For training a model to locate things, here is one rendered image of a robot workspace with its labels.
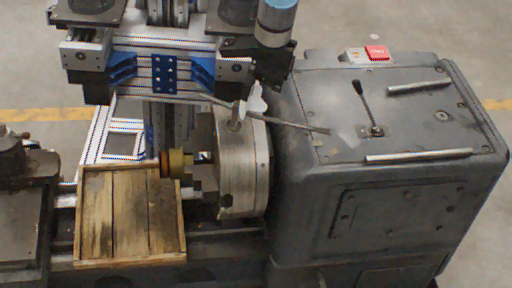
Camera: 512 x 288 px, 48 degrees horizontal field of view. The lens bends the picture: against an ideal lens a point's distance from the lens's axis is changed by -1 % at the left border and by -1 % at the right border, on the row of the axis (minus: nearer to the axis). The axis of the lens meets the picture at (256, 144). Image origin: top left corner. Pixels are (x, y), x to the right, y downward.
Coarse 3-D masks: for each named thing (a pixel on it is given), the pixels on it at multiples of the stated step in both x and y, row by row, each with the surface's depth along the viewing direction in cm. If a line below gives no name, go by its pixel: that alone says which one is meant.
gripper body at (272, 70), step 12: (264, 48) 117; (276, 48) 117; (288, 48) 118; (252, 60) 124; (264, 60) 123; (276, 60) 122; (288, 60) 119; (264, 72) 122; (276, 72) 122; (288, 72) 126; (276, 84) 125
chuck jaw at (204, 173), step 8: (184, 168) 152; (192, 168) 152; (200, 168) 152; (208, 168) 152; (184, 176) 152; (192, 176) 151; (200, 176) 150; (208, 176) 150; (200, 184) 150; (208, 184) 148; (216, 184) 148; (208, 192) 146; (216, 192) 146; (208, 200) 147; (216, 200) 148; (224, 200) 146
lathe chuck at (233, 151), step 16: (224, 112) 149; (224, 128) 145; (240, 128) 145; (224, 144) 143; (240, 144) 144; (224, 160) 142; (240, 160) 143; (224, 176) 143; (240, 176) 143; (224, 192) 144; (240, 192) 145; (224, 208) 148; (240, 208) 149
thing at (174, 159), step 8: (160, 152) 153; (168, 152) 154; (176, 152) 153; (160, 160) 152; (168, 160) 152; (176, 160) 152; (184, 160) 153; (192, 160) 154; (160, 168) 151; (168, 168) 152; (176, 168) 152; (160, 176) 153; (168, 176) 154; (176, 176) 153
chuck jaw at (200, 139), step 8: (200, 112) 154; (208, 112) 154; (200, 120) 153; (208, 120) 154; (200, 128) 154; (208, 128) 154; (192, 136) 154; (200, 136) 154; (208, 136) 154; (184, 144) 154; (192, 144) 154; (200, 144) 154; (208, 144) 155; (184, 152) 154; (192, 152) 154
